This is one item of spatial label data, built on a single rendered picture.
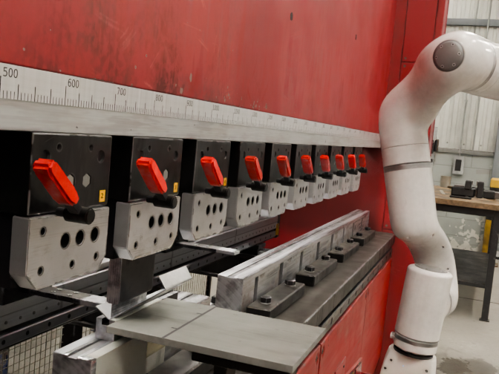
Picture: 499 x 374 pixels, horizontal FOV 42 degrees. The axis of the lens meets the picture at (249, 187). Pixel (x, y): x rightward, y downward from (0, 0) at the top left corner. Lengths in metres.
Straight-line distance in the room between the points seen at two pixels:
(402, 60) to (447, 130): 5.50
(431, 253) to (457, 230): 7.20
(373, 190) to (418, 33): 0.73
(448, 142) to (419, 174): 7.26
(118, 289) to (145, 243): 0.08
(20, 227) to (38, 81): 0.15
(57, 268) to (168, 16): 0.38
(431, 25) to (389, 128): 1.82
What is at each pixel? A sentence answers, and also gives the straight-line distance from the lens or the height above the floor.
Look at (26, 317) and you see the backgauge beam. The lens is 1.18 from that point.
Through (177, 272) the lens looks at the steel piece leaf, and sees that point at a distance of 0.94.
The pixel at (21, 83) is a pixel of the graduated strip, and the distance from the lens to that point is 0.67.
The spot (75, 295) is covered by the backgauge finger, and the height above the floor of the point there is 1.00.
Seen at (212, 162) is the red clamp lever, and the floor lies 1.23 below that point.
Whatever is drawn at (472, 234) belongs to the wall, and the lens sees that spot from 8.52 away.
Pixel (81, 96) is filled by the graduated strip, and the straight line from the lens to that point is 0.75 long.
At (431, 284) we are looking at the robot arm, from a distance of 1.23.
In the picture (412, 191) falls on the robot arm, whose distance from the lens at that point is 1.23.
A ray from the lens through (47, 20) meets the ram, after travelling 0.70.
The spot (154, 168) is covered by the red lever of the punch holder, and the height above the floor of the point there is 1.22.
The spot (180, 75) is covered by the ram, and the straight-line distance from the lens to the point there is 0.96.
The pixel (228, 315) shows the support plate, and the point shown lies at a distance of 0.99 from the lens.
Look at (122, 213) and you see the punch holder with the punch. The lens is 0.86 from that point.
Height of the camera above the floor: 1.28
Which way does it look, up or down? 5 degrees down
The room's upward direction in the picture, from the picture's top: 5 degrees clockwise
